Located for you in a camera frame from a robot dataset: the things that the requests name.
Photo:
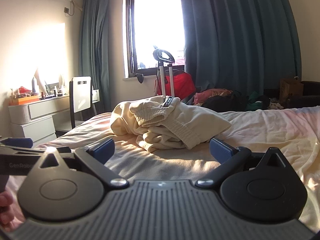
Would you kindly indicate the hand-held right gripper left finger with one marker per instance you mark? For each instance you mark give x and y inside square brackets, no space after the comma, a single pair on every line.
[103,151]

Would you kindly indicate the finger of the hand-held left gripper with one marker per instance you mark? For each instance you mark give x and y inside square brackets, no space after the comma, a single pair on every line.
[21,143]

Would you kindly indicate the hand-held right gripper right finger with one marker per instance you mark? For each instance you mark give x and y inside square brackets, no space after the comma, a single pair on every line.
[221,151]

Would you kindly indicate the person's left hand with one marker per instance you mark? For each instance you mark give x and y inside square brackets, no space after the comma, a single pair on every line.
[5,205]

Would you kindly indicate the white dresser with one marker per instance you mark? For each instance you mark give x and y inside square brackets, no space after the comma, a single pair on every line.
[35,117]

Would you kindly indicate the orange box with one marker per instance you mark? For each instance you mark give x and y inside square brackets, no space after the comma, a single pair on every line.
[23,100]

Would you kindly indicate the black clothing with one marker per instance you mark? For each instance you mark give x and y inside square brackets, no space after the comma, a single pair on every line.
[225,102]

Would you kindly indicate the small pump bottle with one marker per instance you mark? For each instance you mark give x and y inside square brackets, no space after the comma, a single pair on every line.
[11,93]

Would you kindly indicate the bed with pale sheet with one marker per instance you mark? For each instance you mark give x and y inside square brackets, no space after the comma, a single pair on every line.
[270,135]

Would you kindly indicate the red pouch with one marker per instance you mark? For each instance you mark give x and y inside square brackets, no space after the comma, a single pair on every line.
[25,90]

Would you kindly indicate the pink clothing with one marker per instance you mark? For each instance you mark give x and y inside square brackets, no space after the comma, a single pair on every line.
[205,96]

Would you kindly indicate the grey spray bottle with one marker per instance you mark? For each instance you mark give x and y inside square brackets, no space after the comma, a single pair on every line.
[33,83]

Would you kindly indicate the white backed chair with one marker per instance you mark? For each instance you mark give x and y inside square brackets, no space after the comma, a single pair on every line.
[80,93]

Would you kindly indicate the green clothing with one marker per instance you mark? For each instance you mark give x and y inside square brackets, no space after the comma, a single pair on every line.
[257,100]

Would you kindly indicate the red bag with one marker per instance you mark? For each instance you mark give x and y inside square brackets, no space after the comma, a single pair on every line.
[181,83]

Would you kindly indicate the brown paper bag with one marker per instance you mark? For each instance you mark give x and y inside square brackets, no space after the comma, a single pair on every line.
[291,88]

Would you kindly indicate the narrow teal curtain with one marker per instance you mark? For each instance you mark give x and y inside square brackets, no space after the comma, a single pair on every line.
[96,50]

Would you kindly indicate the black sofa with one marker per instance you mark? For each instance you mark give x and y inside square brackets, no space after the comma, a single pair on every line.
[308,92]

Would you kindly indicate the wide teal curtain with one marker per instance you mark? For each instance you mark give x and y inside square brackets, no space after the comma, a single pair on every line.
[240,37]

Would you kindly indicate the dark framed window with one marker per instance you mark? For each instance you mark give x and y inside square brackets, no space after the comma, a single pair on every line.
[155,27]

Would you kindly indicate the wall socket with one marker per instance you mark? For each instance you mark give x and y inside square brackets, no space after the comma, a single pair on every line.
[66,10]

